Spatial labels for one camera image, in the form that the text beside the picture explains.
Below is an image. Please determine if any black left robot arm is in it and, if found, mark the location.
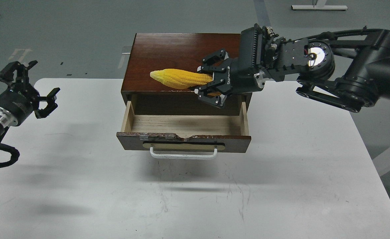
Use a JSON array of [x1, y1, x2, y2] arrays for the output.
[[0, 60, 60, 168]]

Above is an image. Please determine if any wooden drawer with white handle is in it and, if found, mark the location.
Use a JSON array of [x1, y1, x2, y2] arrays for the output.
[[116, 101, 252, 159]]

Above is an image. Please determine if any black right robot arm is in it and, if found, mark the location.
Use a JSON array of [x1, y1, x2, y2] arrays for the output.
[[191, 24, 390, 113]]

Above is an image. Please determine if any white table leg base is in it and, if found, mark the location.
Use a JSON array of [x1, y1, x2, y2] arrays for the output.
[[291, 0, 348, 11]]

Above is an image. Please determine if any dark wooden cabinet box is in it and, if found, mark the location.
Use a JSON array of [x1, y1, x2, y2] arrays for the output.
[[121, 33, 252, 115]]

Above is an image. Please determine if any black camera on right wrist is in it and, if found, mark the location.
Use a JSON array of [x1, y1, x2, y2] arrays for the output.
[[237, 23, 280, 74]]

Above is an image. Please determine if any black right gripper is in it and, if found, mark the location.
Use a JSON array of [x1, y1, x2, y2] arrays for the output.
[[194, 48, 265, 108]]

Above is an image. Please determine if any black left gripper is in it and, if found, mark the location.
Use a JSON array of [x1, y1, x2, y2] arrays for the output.
[[0, 60, 61, 127]]

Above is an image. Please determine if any yellow corn cob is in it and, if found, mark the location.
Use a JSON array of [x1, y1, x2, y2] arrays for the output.
[[149, 68, 213, 90]]

